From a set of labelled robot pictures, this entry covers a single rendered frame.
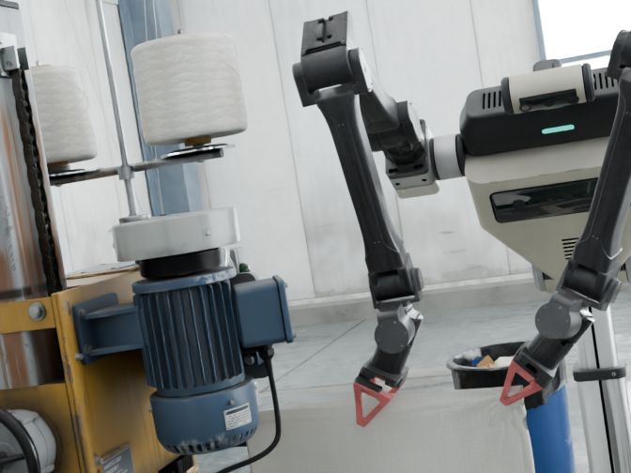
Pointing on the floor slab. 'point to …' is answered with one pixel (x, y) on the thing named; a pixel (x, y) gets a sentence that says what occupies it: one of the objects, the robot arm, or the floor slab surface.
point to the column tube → (23, 237)
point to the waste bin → (558, 439)
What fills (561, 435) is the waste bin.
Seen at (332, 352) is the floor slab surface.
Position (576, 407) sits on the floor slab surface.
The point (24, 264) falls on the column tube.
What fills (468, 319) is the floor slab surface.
